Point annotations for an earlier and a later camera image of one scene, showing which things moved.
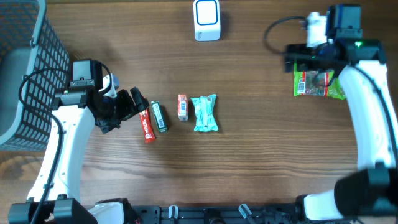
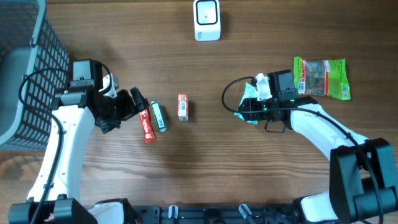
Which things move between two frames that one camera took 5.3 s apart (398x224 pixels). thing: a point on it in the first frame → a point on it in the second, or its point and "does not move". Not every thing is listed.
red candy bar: (148, 132) does not move
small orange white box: (183, 107) does not move
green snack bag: (315, 83) does not move
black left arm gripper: (123, 106) does not move
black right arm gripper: (292, 58) → (247, 109)
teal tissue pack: (205, 119) → (250, 92)
